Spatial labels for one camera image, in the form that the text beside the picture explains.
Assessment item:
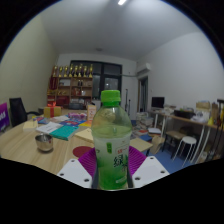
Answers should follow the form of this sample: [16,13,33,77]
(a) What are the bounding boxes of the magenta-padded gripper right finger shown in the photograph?
[127,145,170,189]

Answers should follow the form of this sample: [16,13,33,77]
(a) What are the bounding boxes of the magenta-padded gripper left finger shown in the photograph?
[56,147,99,190]

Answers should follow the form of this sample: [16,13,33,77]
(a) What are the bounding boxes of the green drink bottle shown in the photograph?
[90,89,133,191]

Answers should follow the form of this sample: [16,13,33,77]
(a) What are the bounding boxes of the flat round red coaster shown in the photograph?
[72,145,94,159]

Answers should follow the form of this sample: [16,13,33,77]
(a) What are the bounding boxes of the small light wooden table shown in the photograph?
[129,137,154,153]

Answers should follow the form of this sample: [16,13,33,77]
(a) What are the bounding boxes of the tan paper envelope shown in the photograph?
[73,127,95,144]

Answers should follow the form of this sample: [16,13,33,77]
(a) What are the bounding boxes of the teal book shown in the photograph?
[49,124,80,141]

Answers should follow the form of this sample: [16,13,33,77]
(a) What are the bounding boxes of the small steel cup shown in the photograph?
[34,133,54,153]

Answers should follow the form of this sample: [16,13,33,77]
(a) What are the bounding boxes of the white round stool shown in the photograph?
[173,135,198,168]

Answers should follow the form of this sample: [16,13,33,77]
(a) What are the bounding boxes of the stack of books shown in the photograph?
[134,112,150,129]

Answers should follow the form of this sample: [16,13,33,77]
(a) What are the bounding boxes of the white printed booklet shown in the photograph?
[35,121,64,135]

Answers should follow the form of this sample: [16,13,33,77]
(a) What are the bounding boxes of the pink purple flat box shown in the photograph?
[67,112,88,121]

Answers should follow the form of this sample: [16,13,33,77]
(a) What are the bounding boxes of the small orange standing box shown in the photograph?
[86,104,97,122]

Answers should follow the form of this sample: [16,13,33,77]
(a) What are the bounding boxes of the cluttered wooden side desk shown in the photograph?
[148,99,224,164]

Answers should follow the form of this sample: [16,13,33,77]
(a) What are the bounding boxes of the cream yellow book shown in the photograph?
[22,119,39,132]

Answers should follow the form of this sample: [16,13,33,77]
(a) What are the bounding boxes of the yellow gift box red ribbon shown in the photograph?
[43,101,62,119]

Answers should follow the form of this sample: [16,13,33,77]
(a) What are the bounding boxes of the black computer monitor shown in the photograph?
[151,96,165,110]

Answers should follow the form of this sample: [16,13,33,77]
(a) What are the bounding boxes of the wooden shelf unit with trophies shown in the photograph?
[46,63,95,108]

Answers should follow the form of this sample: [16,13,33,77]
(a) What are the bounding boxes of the black office chair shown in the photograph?
[8,97,41,128]

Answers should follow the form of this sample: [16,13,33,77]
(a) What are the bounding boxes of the purple sign board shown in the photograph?
[0,102,11,132]

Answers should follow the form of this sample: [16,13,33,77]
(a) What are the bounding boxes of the white wall air conditioner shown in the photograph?
[135,62,152,76]

